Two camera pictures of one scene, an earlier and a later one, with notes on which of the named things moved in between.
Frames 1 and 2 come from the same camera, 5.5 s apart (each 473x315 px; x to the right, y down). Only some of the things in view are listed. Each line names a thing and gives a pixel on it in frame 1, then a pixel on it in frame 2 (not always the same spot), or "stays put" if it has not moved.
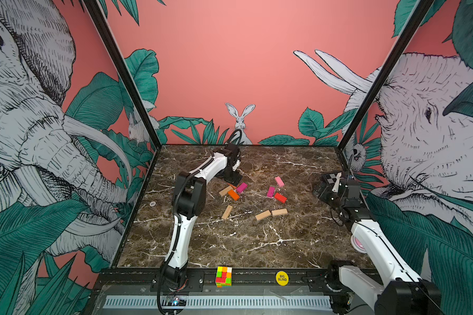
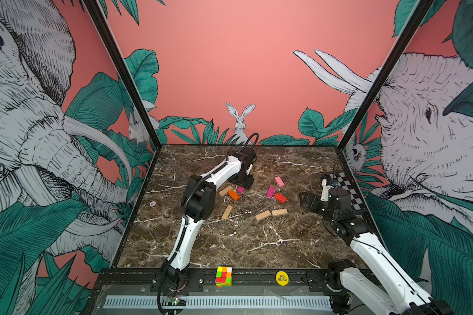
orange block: [233, 194] stays put
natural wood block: [225, 190] stays put
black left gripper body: [231, 176] -> [245, 180]
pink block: [281, 184] stays put
